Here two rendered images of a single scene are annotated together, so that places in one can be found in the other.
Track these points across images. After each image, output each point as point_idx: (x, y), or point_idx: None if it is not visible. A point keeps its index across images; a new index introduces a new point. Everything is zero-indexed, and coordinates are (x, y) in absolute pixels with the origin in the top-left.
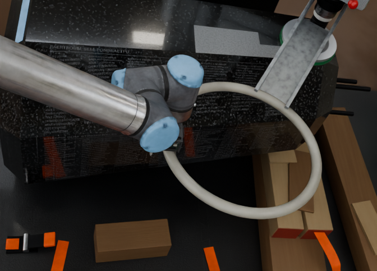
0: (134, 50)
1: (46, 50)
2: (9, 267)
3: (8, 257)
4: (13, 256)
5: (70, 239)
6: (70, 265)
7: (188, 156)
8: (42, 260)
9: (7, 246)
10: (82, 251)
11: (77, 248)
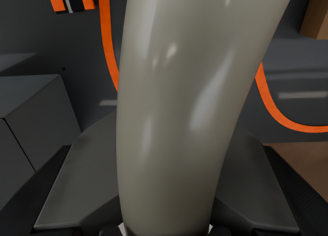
0: None
1: None
2: (66, 27)
3: (61, 18)
4: (65, 16)
5: None
6: (116, 22)
7: None
8: (91, 18)
9: (54, 7)
10: (124, 6)
11: (118, 2)
